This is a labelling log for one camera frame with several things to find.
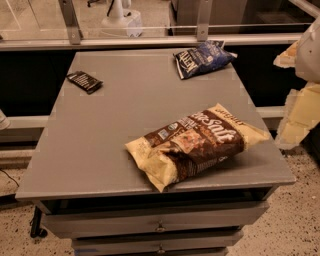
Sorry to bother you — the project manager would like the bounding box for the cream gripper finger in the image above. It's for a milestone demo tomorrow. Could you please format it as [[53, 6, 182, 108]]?
[[273, 42, 298, 68]]

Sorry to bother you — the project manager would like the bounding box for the brown and cream chip bag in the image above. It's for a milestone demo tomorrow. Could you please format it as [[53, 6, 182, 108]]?
[[126, 104, 269, 191]]

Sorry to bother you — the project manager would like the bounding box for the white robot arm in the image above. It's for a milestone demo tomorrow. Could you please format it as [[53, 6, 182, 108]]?
[[273, 17, 320, 150]]

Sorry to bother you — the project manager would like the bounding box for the blue chip bag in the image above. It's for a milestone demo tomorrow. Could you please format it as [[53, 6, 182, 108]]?
[[174, 40, 237, 80]]

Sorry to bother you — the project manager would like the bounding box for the upper grey drawer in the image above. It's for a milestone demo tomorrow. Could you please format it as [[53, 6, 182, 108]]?
[[43, 201, 269, 238]]

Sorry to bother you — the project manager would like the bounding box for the grey drawer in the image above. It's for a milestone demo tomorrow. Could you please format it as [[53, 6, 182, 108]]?
[[43, 201, 269, 238], [72, 230, 243, 256]]

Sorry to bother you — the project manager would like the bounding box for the lower grey drawer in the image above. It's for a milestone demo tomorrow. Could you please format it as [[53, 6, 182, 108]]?
[[72, 230, 243, 256]]

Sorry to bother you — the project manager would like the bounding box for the grey drawer cabinet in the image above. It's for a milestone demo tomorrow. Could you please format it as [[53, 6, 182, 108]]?
[[16, 49, 295, 256]]

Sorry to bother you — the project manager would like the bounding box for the small black snack bar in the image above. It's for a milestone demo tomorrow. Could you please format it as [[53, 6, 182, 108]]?
[[66, 71, 102, 95]]

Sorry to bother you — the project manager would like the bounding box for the black caster wheel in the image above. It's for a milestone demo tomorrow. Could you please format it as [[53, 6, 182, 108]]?
[[30, 207, 48, 238]]

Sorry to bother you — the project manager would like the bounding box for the right metal rail bracket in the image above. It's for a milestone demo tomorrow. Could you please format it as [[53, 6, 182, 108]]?
[[196, 0, 213, 42]]

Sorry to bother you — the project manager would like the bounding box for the metal rail bracket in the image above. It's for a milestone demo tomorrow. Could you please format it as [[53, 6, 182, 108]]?
[[58, 0, 82, 45], [196, 0, 213, 42]]

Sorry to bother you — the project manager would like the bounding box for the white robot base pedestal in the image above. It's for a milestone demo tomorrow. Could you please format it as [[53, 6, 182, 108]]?
[[101, 0, 143, 38]]

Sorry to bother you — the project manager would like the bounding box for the left metal rail bracket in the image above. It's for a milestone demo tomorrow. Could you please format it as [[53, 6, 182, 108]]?
[[58, 0, 82, 45]]

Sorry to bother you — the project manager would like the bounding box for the black floor cable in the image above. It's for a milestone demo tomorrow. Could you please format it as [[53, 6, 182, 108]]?
[[0, 168, 20, 188]]

